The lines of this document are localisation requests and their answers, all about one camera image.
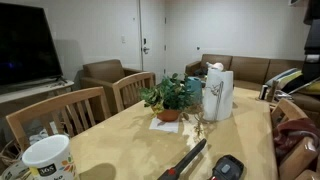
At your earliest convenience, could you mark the potted green plant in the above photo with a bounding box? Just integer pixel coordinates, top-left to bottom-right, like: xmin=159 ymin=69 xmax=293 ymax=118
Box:
xmin=139 ymin=73 xmax=194 ymax=122

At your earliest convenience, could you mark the far wooden dining chair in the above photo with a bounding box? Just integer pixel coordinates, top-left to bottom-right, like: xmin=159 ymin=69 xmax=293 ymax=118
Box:
xmin=112 ymin=72 xmax=154 ymax=112

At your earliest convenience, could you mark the wooden dining chair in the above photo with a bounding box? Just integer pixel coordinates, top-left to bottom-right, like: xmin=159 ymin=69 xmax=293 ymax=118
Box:
xmin=6 ymin=86 xmax=111 ymax=151
xmin=112 ymin=72 xmax=154 ymax=112

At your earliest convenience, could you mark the white paper napkin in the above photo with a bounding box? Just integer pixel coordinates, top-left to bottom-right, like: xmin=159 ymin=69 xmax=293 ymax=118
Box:
xmin=149 ymin=118 xmax=179 ymax=133

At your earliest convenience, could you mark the brown armchair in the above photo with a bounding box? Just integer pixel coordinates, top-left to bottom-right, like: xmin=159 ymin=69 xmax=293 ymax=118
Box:
xmin=80 ymin=59 xmax=140 ymax=115

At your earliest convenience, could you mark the white door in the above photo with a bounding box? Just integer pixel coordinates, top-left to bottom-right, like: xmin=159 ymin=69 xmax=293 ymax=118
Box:
xmin=139 ymin=0 xmax=165 ymax=84

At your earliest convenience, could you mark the brown leather sofa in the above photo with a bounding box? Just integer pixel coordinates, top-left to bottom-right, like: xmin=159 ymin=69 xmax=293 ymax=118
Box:
xmin=185 ymin=54 xmax=320 ymax=123

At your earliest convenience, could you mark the near wooden dining chair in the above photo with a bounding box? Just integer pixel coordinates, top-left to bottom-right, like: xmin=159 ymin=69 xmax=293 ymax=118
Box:
xmin=6 ymin=86 xmax=111 ymax=151

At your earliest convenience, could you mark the white 365 container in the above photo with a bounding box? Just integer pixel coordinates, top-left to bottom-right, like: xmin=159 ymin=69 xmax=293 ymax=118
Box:
xmin=22 ymin=135 xmax=80 ymax=180

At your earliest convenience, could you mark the red cloth on chair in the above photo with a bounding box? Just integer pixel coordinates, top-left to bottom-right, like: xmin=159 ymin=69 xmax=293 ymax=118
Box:
xmin=273 ymin=118 xmax=320 ymax=161

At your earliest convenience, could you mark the striped cushion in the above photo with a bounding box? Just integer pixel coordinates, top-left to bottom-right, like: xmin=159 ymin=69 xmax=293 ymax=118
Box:
xmin=266 ymin=68 xmax=302 ymax=90

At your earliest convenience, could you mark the black flat screen television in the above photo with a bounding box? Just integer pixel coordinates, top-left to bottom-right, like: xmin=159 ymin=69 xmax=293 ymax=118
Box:
xmin=0 ymin=3 xmax=63 ymax=86

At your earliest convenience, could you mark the white TV console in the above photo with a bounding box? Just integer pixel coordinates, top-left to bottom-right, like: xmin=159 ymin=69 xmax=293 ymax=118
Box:
xmin=0 ymin=80 xmax=74 ymax=103

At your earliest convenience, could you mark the yellow cushion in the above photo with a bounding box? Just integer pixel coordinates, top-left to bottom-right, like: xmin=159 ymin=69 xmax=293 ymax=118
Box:
xmin=302 ymin=81 xmax=320 ymax=94

